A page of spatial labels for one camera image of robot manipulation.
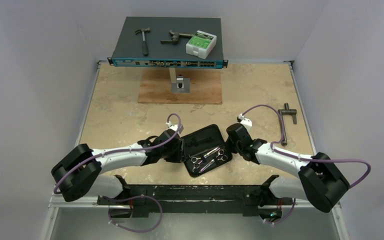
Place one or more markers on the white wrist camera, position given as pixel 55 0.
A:
pixel 175 127
pixel 246 122

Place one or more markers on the black zippered tool case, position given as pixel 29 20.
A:
pixel 213 131

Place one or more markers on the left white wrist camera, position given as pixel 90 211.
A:
pixel 175 127

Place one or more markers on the wooden board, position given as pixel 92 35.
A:
pixel 204 87

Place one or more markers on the network switch rack unit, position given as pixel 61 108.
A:
pixel 148 41

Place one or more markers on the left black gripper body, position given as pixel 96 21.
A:
pixel 173 154

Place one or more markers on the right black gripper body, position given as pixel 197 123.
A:
pixel 233 145

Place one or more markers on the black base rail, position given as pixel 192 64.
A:
pixel 247 200

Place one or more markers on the claw hammer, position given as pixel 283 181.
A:
pixel 145 48

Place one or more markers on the silver thinning scissors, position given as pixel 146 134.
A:
pixel 197 161

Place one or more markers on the black comb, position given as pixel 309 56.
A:
pixel 197 141

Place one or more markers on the silver scissors in case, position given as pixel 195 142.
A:
pixel 219 156

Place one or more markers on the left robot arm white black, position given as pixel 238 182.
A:
pixel 81 172

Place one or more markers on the rusty metal clamp tool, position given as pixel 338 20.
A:
pixel 175 37

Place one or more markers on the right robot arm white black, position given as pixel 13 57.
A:
pixel 316 178

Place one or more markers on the white green plastic box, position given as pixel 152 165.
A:
pixel 201 44

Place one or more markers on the metal stand bracket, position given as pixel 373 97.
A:
pixel 179 83

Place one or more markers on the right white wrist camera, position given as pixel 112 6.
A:
pixel 246 122

